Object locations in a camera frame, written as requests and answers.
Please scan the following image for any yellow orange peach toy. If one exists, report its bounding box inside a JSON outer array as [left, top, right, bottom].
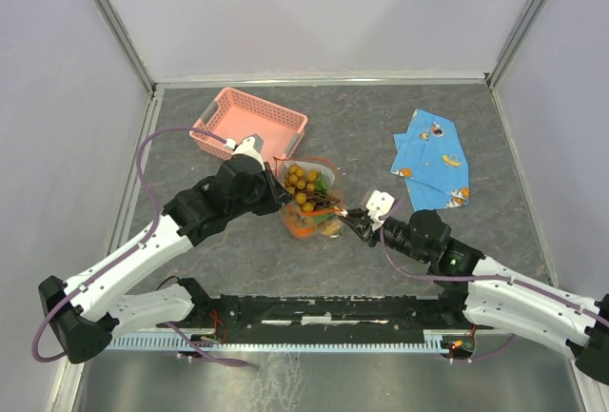
[[318, 219, 344, 238]]

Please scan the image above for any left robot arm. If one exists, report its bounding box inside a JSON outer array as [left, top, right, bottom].
[[38, 154, 292, 364]]

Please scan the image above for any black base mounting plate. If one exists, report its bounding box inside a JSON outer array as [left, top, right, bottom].
[[176, 295, 472, 343]]

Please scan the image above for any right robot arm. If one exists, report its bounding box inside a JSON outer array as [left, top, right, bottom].
[[340, 209, 608, 384]]

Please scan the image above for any clear zip top bag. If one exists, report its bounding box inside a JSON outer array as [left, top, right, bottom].
[[275, 157, 345, 240]]

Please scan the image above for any blue cartoon cloth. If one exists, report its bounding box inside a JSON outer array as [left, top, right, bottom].
[[390, 109, 470, 211]]

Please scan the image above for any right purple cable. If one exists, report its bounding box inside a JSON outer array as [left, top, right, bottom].
[[378, 197, 609, 363]]

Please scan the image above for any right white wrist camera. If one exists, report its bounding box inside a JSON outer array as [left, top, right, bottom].
[[363, 189, 395, 231]]

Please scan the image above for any green longan bunch toy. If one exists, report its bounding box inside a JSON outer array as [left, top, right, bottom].
[[283, 163, 341, 213]]

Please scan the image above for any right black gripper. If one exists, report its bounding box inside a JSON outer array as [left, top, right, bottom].
[[337, 207, 429, 264]]

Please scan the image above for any orange persimmon toy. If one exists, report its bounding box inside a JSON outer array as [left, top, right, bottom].
[[283, 210, 337, 239]]

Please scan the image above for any pink plastic basket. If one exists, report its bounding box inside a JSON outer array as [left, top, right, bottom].
[[190, 88, 308, 165]]

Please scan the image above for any light blue cable duct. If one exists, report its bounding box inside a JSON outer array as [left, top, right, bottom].
[[108, 331, 449, 355]]

